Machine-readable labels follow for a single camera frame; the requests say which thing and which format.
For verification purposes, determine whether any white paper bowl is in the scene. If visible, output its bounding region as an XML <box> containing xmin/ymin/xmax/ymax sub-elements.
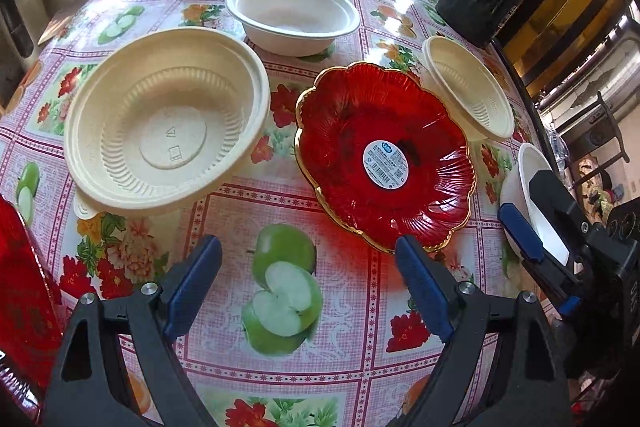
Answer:
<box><xmin>225</xmin><ymin>0</ymin><xmax>361</xmax><ymax>56</ymax></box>

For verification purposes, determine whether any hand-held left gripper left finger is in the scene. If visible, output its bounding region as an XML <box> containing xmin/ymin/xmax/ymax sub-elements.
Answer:
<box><xmin>42</xmin><ymin>234</ymin><xmax>223</xmax><ymax>427</ymax></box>

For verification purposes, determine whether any red patterned plate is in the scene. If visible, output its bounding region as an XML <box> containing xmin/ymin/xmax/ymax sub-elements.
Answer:
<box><xmin>0</xmin><ymin>194</ymin><xmax>63</xmax><ymax>425</ymax></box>

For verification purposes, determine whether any red flower-shaped plate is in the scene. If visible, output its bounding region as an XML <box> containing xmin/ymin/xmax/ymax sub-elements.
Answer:
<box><xmin>294</xmin><ymin>61</ymin><xmax>476</xmax><ymax>254</ymax></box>

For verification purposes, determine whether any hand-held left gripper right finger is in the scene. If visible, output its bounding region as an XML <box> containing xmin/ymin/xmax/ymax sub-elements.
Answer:
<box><xmin>394</xmin><ymin>234</ymin><xmax>573</xmax><ymax>427</ymax></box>

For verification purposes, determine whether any large beige bowl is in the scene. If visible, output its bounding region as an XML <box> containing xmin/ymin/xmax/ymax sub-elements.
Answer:
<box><xmin>64</xmin><ymin>28</ymin><xmax>271</xmax><ymax>220</ymax></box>

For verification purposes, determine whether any small beige bowl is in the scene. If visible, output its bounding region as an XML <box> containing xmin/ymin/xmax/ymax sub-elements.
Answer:
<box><xmin>420</xmin><ymin>36</ymin><xmax>516</xmax><ymax>142</ymax></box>

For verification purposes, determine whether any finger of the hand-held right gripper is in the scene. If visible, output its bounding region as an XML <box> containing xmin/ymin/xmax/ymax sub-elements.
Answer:
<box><xmin>497</xmin><ymin>203</ymin><xmax>583</xmax><ymax>315</ymax></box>
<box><xmin>529</xmin><ymin>169</ymin><xmax>590</xmax><ymax>265</ymax></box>

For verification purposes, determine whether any small white bowl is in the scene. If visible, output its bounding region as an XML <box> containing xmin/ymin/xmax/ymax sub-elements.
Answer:
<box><xmin>500</xmin><ymin>143</ymin><xmax>571</xmax><ymax>268</ymax></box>

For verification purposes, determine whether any floral printed tablecloth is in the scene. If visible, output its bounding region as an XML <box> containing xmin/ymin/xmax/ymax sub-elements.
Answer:
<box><xmin>0</xmin><ymin>0</ymin><xmax>576</xmax><ymax>427</ymax></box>

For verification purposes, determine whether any dark wooden chair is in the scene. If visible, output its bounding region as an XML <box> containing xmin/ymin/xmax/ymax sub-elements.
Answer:
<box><xmin>552</xmin><ymin>91</ymin><xmax>632</xmax><ymax>188</ymax></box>

